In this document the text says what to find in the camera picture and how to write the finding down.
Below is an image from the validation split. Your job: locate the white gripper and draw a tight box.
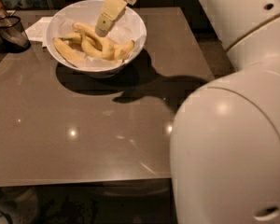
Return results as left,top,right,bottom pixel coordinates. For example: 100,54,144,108
95,0,137,37

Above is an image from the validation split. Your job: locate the long yellow banana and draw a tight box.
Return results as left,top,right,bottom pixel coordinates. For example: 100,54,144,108
73,21,114,61

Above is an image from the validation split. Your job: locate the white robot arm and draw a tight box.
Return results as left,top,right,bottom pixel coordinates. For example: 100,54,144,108
170,0,280,224

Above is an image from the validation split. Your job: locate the white bowl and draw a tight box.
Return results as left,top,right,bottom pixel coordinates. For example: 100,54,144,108
45,0,147,79

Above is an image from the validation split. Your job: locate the white paper bowl liner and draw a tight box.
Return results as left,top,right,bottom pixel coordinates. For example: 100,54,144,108
49,5,144,72

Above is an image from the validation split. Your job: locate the right short yellow banana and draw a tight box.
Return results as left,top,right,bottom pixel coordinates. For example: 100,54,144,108
114,40,134,60

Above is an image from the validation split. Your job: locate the small back yellow banana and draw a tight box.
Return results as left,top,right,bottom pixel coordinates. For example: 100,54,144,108
62,32,96,47

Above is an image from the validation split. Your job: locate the left yellow banana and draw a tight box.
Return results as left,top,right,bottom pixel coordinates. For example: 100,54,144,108
52,37,85,63

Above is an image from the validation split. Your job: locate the white paper sheet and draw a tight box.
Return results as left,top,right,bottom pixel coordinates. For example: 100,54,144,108
25,17,52,48

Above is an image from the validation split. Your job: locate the dark glass container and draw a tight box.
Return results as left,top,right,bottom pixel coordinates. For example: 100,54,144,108
0,16,31,53

